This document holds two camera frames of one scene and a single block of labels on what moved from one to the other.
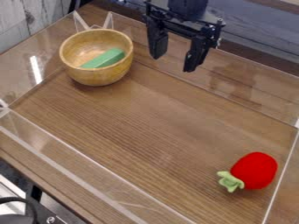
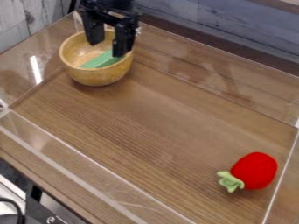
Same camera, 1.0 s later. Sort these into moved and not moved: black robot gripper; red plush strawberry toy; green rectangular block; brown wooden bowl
Moved: black robot gripper
Not moved: red plush strawberry toy; green rectangular block; brown wooden bowl
